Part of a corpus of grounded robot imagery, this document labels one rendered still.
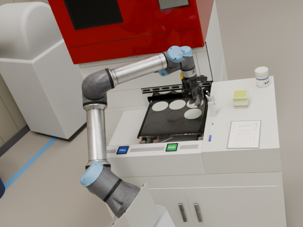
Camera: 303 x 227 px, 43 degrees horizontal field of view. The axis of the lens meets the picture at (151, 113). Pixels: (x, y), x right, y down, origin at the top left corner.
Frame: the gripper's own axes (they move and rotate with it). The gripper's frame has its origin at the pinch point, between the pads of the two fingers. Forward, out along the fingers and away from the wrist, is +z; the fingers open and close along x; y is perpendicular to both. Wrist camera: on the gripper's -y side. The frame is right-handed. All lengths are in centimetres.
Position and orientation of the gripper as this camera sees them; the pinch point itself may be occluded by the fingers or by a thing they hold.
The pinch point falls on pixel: (199, 104)
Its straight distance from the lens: 213.4
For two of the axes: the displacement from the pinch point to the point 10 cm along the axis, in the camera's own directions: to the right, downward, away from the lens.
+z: 2.5, 8.1, 5.4
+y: -6.4, 5.5, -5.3
